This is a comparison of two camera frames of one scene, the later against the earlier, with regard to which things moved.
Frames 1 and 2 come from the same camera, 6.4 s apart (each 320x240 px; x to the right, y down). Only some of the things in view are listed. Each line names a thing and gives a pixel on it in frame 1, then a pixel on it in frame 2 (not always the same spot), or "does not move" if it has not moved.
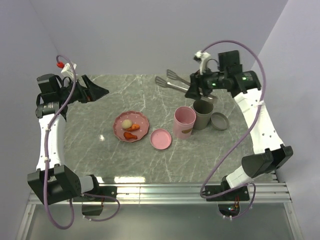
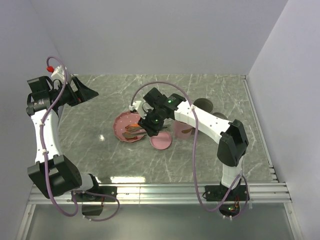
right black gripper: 193,92 -> 153,130
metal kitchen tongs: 162,83 -> 138,132
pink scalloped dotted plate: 131,126 does not move
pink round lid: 160,139 does not move
